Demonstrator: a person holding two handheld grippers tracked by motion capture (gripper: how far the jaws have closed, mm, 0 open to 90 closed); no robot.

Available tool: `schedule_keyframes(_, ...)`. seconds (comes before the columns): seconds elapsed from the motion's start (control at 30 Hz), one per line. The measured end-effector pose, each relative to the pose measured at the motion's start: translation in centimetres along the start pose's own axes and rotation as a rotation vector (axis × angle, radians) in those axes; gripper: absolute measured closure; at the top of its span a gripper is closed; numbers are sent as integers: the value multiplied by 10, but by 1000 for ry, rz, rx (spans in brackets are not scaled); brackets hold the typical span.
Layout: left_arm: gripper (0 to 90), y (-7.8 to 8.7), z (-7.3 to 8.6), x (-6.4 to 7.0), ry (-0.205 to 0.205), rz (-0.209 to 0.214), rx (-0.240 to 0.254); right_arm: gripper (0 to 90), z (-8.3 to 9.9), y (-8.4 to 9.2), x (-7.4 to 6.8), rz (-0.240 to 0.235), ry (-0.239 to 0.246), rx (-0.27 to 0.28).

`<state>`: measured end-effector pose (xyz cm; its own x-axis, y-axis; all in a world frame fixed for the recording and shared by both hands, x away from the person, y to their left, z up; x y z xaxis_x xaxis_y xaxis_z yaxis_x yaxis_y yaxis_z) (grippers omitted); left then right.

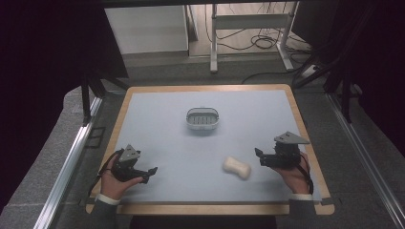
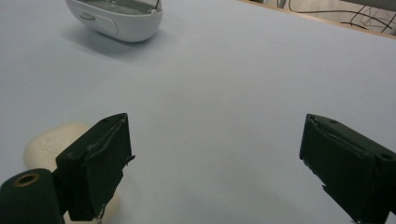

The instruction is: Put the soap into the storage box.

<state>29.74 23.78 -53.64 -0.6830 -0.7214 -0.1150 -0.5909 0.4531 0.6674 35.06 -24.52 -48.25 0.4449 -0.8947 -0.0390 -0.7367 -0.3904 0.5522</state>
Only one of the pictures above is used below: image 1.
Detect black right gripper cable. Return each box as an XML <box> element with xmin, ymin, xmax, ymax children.
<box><xmin>295</xmin><ymin>152</ymin><xmax>315</xmax><ymax>196</ymax></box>

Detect black metal stand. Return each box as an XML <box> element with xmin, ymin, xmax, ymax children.
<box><xmin>79</xmin><ymin>72</ymin><xmax>130</xmax><ymax>128</ymax></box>
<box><xmin>291</xmin><ymin>18</ymin><xmax>364</xmax><ymax>124</ymax></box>

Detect cream soap bar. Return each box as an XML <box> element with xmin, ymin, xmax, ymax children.
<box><xmin>222</xmin><ymin>156</ymin><xmax>252</xmax><ymax>181</ymax></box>

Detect aluminium rail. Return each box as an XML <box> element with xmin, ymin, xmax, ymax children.
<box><xmin>327</xmin><ymin>93</ymin><xmax>405</xmax><ymax>229</ymax></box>
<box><xmin>32</xmin><ymin>95</ymin><xmax>104</xmax><ymax>229</ymax></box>

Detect person's left hand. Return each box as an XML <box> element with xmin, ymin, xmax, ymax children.
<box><xmin>99</xmin><ymin>155</ymin><xmax>145</xmax><ymax>201</ymax></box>

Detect black floor cables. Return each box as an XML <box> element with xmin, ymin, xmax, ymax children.
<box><xmin>203</xmin><ymin>2</ymin><xmax>314</xmax><ymax>55</ymax></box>

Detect white cabinet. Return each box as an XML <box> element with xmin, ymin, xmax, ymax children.
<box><xmin>104</xmin><ymin>5</ymin><xmax>190</xmax><ymax>55</ymax></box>

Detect white desk frame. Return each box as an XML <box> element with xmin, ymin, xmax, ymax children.
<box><xmin>209</xmin><ymin>2</ymin><xmax>301</xmax><ymax>73</ymax></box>

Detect person's right hand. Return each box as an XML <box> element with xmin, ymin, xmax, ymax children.
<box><xmin>271</xmin><ymin>152</ymin><xmax>315</xmax><ymax>196</ymax></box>

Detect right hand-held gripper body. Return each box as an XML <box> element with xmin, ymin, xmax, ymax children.
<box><xmin>268</xmin><ymin>131</ymin><xmax>311</xmax><ymax>170</ymax></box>

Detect white power strip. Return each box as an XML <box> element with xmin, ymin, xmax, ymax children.
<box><xmin>300</xmin><ymin>64</ymin><xmax>320</xmax><ymax>79</ymax></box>

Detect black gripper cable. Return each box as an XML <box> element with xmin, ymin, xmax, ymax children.
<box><xmin>295</xmin><ymin>152</ymin><xmax>315</xmax><ymax>196</ymax></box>
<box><xmin>87</xmin><ymin>148</ymin><xmax>124</xmax><ymax>198</ymax></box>

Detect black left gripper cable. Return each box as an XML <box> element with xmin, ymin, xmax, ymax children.
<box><xmin>87</xmin><ymin>148</ymin><xmax>124</xmax><ymax>198</ymax></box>

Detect white soap dish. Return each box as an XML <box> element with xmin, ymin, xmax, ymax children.
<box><xmin>185</xmin><ymin>107</ymin><xmax>221</xmax><ymax>131</ymax></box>

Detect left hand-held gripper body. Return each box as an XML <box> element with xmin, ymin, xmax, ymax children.
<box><xmin>110</xmin><ymin>144</ymin><xmax>143</xmax><ymax>183</ymax></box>

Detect light blue table mat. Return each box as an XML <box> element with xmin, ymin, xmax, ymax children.
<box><xmin>114</xmin><ymin>89</ymin><xmax>323</xmax><ymax>205</ymax></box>

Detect black curtain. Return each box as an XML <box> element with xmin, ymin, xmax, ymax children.
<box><xmin>291</xmin><ymin>0</ymin><xmax>405</xmax><ymax>156</ymax></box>
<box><xmin>0</xmin><ymin>0</ymin><xmax>129</xmax><ymax>204</ymax></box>

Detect wooden table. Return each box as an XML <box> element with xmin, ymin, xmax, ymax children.
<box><xmin>85</xmin><ymin>83</ymin><xmax>336</xmax><ymax>217</ymax></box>

